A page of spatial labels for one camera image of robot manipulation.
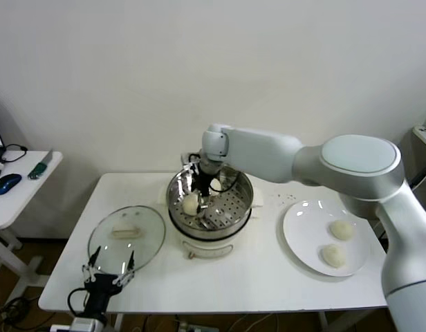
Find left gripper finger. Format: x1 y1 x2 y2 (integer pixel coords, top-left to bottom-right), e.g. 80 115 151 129
114 249 136 284
82 246 102 283

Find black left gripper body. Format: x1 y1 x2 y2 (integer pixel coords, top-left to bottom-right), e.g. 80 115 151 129
84 273 126 314

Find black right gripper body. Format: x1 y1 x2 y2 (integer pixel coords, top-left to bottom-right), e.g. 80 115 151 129
194 171 214 198

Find round glass pot lid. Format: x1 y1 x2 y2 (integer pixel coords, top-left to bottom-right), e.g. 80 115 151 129
87 205 166 276

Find perforated steel steamer basket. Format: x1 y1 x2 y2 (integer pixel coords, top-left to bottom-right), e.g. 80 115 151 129
166 160 254 239

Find white power strip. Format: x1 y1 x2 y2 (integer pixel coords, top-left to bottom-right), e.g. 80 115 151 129
178 320 209 332

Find white side table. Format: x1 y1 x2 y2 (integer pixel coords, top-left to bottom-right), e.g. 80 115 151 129
0 150 64 288

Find white oval plate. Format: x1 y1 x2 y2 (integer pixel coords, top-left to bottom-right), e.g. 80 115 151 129
282 199 369 277

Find blue computer mouse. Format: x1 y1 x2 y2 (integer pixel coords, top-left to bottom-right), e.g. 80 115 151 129
0 174 23 195

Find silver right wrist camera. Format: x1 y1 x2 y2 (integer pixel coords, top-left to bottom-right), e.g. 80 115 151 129
180 153 201 174

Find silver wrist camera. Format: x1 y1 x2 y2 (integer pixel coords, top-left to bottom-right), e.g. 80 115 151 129
180 153 201 174
50 316 102 332

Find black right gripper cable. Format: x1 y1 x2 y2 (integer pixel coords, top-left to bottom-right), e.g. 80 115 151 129
219 171 242 193

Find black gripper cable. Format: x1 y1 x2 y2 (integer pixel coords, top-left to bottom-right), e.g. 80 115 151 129
219 171 242 193
67 287 88 317

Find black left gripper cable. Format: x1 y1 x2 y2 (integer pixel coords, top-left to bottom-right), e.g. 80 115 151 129
67 287 88 317

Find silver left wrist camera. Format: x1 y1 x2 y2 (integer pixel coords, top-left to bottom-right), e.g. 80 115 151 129
50 316 102 332

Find black floor cable bundle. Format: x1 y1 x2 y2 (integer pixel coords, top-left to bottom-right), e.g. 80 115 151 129
0 297 57 332

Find green handled tool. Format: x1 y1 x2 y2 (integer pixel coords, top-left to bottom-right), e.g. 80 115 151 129
28 149 55 181

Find thin black desk cable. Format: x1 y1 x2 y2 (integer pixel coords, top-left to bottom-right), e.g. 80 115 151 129
1 144 29 164

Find black cable with plug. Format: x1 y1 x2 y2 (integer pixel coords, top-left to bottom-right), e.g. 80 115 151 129
375 164 426 239

